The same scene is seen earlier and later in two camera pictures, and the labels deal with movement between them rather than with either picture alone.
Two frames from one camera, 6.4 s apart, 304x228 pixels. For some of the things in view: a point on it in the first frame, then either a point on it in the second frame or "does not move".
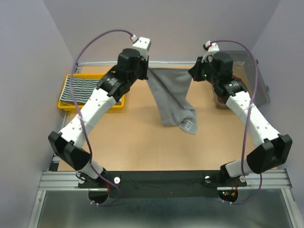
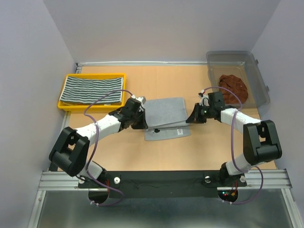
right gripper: [195, 70] to [195, 117]
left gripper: [145, 63] to [142, 125]
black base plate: [161, 184] does not move
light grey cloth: [172, 84] to [166, 118]
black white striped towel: [84, 88] does not move
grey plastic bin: [246, 71] does not move
